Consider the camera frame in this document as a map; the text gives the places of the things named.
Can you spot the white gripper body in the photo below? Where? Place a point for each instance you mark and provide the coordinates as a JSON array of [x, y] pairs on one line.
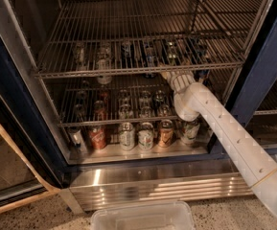
[[175, 79]]

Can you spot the green soda can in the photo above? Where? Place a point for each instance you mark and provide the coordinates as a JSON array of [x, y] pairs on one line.
[[171, 53]]

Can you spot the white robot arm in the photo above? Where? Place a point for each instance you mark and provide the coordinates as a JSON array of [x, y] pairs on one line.
[[258, 169]]

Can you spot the blue striped can right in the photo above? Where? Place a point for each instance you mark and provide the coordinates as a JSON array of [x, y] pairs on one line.
[[201, 75]]

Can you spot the orange brown can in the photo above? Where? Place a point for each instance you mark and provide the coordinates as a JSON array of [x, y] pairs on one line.
[[165, 133]]

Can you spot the white green tilted can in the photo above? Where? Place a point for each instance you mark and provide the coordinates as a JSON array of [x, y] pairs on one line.
[[189, 131]]

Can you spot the dark blue can middle shelf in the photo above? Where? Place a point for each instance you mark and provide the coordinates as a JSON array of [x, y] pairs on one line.
[[126, 49]]

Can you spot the white red can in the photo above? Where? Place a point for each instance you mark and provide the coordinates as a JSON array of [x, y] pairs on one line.
[[145, 136]]

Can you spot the white can middle shelf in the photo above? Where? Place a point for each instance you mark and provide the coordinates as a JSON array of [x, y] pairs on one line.
[[102, 63]]

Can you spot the silver can middle left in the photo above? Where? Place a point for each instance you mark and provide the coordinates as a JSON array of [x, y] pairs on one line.
[[79, 54]]

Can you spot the stainless steel commercial fridge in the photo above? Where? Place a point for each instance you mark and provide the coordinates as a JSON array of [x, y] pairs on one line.
[[114, 177]]

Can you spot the red cola can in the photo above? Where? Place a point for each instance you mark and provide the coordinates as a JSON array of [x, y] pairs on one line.
[[97, 137]]

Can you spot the silver blue can bottom shelf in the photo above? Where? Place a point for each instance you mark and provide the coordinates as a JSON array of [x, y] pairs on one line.
[[77, 139]]

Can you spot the glass fridge door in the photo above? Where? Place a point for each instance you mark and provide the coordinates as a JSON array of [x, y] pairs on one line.
[[22, 179]]

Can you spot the clear plastic bin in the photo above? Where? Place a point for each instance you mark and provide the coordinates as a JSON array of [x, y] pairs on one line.
[[171, 215]]

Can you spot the upper wire fridge shelf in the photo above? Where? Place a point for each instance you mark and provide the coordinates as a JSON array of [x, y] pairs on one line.
[[221, 25]]

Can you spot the wire fridge shelf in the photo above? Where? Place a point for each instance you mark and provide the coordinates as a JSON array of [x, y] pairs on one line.
[[221, 25], [85, 98]]

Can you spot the middle wire fridge shelf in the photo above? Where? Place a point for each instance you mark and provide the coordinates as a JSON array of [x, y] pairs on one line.
[[85, 98]]

